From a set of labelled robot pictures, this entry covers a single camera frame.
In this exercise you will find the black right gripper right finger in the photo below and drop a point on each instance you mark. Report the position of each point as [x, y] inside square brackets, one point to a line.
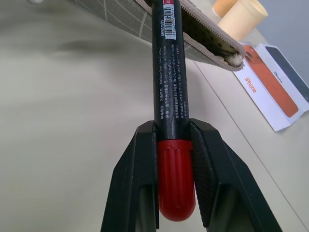
[229, 178]

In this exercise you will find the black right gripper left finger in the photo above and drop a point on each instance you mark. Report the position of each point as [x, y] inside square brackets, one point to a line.
[131, 174]

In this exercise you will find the black marker with red cap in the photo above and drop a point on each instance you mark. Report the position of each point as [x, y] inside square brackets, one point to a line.
[172, 96]

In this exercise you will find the beige grid zipper pouch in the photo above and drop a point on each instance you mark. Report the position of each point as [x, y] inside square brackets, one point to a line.
[200, 31]

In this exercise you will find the white box with orange phone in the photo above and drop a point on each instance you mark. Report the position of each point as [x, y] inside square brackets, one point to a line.
[268, 87]

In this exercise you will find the white box with black phone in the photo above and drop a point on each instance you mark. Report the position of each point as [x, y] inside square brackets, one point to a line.
[287, 67]

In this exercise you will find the cream plastic cup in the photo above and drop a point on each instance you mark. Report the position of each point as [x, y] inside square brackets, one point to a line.
[241, 19]

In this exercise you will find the orange plastic cup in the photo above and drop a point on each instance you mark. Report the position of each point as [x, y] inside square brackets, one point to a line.
[223, 7]

